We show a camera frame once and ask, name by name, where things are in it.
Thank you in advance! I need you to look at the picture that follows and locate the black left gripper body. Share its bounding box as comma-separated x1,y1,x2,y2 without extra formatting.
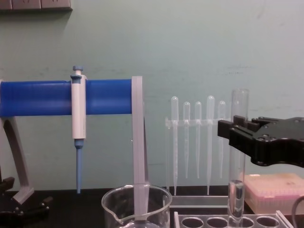
0,209,50,228

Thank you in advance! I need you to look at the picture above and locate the dark wall socket panel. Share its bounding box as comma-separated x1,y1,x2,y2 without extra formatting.
0,0,73,16

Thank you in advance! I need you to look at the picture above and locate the blue grey pipette stand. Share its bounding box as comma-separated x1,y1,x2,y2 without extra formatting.
0,76,152,223

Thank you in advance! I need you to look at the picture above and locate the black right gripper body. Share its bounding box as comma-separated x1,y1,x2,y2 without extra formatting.
251,116,304,167

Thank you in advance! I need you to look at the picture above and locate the pink pipette tip box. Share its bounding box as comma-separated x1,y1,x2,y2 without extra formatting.
244,173,304,216

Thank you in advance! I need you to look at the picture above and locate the short clear plastic dropper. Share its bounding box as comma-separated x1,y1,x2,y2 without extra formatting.
218,100,227,179
194,101,202,179
183,101,190,179

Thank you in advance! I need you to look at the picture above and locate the clear glass test tube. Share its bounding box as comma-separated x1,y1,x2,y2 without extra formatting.
228,88,250,225

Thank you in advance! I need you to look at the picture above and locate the tall clear plastic dropper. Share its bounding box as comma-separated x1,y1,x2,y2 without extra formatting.
206,95,215,196
171,96,179,196

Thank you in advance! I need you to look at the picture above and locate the clear glass beaker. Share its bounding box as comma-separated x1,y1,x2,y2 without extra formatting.
101,183,172,228

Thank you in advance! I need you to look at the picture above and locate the thin grey cable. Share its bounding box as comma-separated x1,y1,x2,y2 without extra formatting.
291,195,304,228

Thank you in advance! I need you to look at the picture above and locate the white blue micropipette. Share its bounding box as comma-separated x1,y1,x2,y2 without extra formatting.
70,66,87,194

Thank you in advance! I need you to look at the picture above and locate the clear acrylic test tube rack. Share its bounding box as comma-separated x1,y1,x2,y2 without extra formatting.
173,210,295,228

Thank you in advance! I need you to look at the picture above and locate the clear acrylic dropper rack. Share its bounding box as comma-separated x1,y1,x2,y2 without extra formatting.
164,116,233,207

